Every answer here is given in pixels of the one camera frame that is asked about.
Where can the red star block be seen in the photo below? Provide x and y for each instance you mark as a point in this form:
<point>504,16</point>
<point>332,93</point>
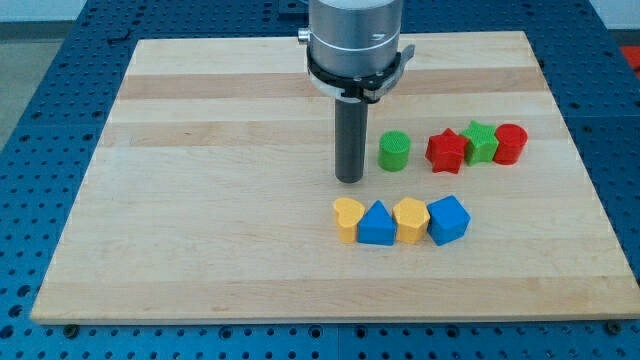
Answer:
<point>446,151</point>

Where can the red cylinder block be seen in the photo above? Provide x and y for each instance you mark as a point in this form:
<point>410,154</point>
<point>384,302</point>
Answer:
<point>512,139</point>

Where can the yellow heart block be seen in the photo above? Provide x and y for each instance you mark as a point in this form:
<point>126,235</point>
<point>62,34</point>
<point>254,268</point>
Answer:
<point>347,214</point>

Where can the wooden board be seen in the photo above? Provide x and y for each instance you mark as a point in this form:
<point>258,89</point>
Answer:
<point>209,197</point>

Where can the blue cube block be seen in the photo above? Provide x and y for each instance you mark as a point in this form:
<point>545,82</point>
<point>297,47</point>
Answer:
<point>448,220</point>

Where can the red object at edge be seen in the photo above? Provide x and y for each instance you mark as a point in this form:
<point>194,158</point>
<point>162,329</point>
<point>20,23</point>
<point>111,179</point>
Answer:
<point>632,55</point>

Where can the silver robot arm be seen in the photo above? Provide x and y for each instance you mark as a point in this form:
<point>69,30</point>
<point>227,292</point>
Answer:
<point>353,56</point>

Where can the green star block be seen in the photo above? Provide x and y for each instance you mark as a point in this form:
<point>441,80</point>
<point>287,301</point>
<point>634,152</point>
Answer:
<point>482,143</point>

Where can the blue triangle block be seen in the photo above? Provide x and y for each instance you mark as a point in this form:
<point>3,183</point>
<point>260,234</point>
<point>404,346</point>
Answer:
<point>377,227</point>

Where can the yellow hexagon block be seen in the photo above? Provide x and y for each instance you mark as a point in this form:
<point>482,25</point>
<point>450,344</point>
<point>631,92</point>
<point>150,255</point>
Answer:
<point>411,217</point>

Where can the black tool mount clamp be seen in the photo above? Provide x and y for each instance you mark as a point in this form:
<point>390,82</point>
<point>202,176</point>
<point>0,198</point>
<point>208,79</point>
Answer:
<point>369,89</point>

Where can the green cylinder block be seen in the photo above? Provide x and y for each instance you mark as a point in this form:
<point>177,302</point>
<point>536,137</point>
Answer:
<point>394,148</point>

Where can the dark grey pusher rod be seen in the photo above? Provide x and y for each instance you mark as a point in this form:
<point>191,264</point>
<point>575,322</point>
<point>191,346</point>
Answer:
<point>350,126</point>

